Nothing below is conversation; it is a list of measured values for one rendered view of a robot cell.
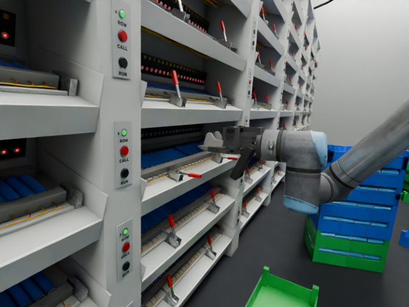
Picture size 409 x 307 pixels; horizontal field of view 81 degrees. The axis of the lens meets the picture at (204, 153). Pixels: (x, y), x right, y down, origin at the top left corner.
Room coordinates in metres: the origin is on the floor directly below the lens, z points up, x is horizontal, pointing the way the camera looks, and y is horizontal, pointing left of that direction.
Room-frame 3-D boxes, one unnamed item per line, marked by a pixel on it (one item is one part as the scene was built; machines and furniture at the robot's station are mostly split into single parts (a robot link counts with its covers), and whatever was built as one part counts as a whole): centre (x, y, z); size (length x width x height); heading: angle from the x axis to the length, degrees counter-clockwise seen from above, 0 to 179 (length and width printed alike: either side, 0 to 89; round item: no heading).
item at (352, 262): (1.08, -0.70, 0.04); 0.30 x 0.20 x 0.08; 79
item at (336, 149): (1.08, -0.70, 0.52); 0.30 x 0.20 x 0.08; 79
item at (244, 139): (0.72, -0.12, 0.59); 0.12 x 0.08 x 0.09; 62
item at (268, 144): (0.68, -0.19, 0.59); 0.10 x 0.05 x 0.09; 152
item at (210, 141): (0.75, -0.01, 0.58); 0.09 x 0.03 x 0.06; 70
